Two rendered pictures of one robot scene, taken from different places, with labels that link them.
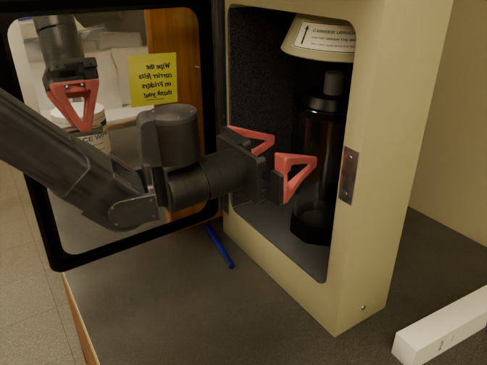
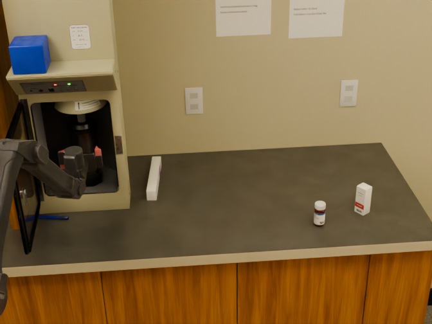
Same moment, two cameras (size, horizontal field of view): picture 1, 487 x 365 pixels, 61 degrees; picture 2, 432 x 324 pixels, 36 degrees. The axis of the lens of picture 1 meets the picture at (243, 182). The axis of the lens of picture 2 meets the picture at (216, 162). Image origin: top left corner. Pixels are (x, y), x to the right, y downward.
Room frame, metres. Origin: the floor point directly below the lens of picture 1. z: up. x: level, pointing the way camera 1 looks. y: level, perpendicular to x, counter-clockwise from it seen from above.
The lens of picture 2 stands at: (-0.84, 1.47, 2.25)
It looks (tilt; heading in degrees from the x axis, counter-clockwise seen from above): 29 degrees down; 299
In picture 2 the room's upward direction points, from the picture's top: 1 degrees counter-clockwise
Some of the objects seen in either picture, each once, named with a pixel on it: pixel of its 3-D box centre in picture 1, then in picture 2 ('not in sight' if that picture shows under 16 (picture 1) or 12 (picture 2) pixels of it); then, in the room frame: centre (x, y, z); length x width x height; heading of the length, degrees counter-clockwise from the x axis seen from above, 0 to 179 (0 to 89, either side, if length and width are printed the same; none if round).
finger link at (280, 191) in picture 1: (282, 166); (91, 155); (0.49, -0.05, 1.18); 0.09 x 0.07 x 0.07; 123
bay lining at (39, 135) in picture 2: (336, 125); (80, 132); (0.62, -0.15, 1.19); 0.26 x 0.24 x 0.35; 33
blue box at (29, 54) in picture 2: not in sight; (30, 54); (0.60, 0.05, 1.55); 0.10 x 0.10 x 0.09; 33
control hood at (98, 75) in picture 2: not in sight; (63, 82); (0.52, 0.00, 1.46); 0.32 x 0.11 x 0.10; 33
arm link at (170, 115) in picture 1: (151, 160); (71, 171); (0.44, 0.11, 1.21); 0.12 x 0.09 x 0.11; 110
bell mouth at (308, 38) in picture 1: (346, 28); (80, 96); (0.59, -0.14, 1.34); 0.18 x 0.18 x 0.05
